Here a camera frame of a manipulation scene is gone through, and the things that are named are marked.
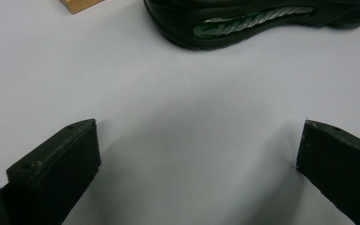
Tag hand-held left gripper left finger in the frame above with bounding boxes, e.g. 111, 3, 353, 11
0, 118, 102, 225

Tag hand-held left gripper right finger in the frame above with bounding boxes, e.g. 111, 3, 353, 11
295, 119, 360, 225

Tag wooden box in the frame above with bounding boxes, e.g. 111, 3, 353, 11
59, 0, 105, 15

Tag black sandal with blue straps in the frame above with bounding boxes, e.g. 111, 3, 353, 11
143, 0, 360, 51

